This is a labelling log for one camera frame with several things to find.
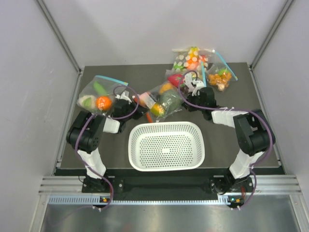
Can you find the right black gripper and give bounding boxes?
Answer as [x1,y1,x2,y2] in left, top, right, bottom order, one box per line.
[182,91,207,112]

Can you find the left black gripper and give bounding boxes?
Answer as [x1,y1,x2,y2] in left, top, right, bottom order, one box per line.
[123,99,150,121]

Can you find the red zip clear bag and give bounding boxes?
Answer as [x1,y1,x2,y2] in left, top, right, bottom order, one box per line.
[138,81,183,123]

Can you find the fake peach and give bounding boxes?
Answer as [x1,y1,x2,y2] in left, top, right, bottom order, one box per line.
[139,92,156,109]

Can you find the fake netted green melon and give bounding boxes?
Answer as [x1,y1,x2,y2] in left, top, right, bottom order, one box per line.
[159,90,183,111]

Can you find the fake yellow green mango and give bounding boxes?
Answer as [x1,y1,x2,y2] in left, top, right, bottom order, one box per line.
[150,103,165,117]

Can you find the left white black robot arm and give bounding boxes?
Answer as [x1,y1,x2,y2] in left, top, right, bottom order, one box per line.
[66,97,148,192]

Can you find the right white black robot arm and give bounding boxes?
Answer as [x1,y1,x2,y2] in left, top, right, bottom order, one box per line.
[183,87,276,191]

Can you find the fake orange tangerine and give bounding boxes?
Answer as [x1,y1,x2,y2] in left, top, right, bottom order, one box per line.
[96,96,112,111]

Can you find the blue zip bag orange pieces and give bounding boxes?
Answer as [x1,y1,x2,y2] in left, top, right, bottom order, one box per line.
[207,50,238,92]

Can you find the fake green pepper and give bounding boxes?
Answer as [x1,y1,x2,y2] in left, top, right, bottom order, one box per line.
[93,81,108,96]

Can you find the blue zip bag left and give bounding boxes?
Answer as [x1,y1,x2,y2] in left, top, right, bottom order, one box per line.
[77,75,128,114]

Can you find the fake red strawberry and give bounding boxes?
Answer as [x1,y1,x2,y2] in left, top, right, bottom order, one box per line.
[168,73,184,87]

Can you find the fake pale green cabbage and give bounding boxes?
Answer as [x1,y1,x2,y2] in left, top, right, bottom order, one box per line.
[77,95,97,110]

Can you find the blue zip bag with strawberry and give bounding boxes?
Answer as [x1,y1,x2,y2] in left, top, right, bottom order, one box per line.
[165,60,208,89]

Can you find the fake brown pear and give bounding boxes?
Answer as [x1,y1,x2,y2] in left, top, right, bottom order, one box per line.
[159,82,174,95]

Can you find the polka dot clear bag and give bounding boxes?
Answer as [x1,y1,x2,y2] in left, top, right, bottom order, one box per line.
[172,46,215,72]

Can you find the white perforated plastic basket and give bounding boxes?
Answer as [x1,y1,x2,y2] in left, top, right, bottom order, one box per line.
[128,121,205,172]

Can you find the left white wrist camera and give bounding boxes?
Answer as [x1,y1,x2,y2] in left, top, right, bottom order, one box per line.
[115,90,132,104]

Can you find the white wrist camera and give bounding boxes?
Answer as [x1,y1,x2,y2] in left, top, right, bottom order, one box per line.
[115,90,132,104]
[184,73,206,96]

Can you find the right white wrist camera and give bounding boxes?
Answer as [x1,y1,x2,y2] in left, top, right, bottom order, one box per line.
[184,73,206,96]

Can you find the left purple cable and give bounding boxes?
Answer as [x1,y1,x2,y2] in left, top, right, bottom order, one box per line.
[75,84,140,211]

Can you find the purple cable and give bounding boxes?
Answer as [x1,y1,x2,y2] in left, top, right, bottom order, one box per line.
[178,70,276,211]
[75,84,140,211]

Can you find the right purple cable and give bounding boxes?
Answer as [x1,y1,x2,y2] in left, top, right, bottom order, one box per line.
[178,70,276,211]

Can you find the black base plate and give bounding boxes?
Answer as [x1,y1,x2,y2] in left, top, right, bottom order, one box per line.
[82,168,253,197]

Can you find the aluminium rail with cable duct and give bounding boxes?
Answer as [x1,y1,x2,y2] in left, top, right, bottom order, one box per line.
[39,175,302,206]

